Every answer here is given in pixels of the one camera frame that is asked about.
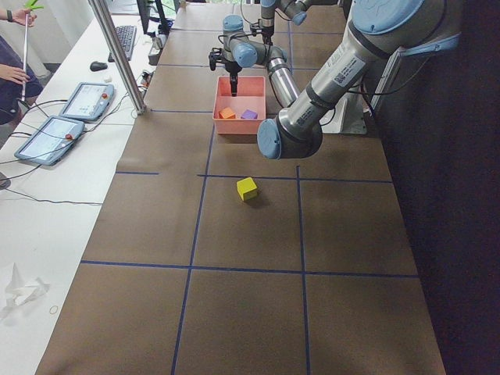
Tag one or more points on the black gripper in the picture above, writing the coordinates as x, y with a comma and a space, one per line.
267, 31
233, 69

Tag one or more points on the orange foam block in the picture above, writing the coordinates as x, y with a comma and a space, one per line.
227, 113

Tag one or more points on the purple foam block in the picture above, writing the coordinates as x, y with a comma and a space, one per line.
249, 115

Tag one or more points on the yellow foam block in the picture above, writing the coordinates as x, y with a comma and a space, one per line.
247, 189

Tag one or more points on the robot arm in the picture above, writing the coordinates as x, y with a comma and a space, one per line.
295, 11
374, 31

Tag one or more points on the pink plastic bin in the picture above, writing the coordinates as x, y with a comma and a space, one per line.
251, 94

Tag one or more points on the black keyboard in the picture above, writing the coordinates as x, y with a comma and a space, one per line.
126, 35

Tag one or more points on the black computer mouse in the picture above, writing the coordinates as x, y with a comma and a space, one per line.
98, 66

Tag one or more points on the upper teach pendant tablet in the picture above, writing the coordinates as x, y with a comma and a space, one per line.
88, 102

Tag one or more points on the teach pendant tablet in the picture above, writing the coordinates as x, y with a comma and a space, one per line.
88, 102
51, 141

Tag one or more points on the lower teach pendant tablet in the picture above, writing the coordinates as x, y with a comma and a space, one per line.
51, 141

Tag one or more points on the white stick tool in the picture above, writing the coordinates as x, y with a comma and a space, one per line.
31, 5

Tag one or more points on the person at desk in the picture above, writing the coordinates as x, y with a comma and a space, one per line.
13, 76

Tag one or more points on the crumpled white tissue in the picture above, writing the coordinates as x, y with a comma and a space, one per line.
15, 291

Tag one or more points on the white camera mast post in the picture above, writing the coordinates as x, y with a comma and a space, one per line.
346, 118

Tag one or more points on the aluminium frame post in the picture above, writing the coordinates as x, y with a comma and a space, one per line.
105, 21

